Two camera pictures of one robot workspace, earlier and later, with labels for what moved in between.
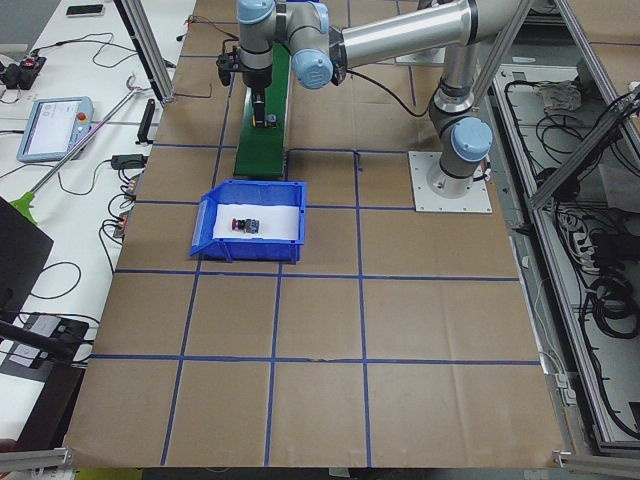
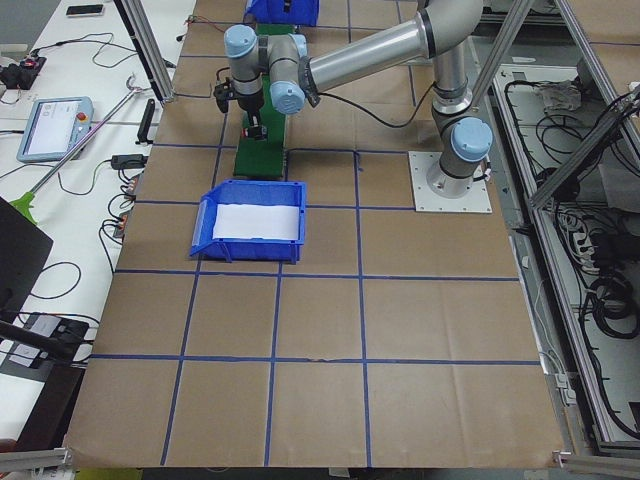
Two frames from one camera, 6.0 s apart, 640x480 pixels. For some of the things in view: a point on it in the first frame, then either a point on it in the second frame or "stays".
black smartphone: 84,9 stays
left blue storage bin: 249,192 stays
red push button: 238,224 to 255,132
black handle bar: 142,134 stays
